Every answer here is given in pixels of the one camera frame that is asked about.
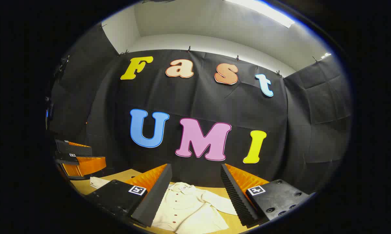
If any cream button shirt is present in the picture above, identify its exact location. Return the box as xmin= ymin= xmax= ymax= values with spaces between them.
xmin=90 ymin=176 xmax=239 ymax=234

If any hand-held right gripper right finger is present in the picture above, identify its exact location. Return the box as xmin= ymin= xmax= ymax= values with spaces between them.
xmin=220 ymin=163 xmax=309 ymax=227

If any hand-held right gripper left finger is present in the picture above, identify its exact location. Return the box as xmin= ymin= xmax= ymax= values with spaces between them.
xmin=85 ymin=163 xmax=172 ymax=228

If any black backdrop cloth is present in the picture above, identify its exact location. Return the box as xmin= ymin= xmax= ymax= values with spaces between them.
xmin=48 ymin=24 xmax=353 ymax=195

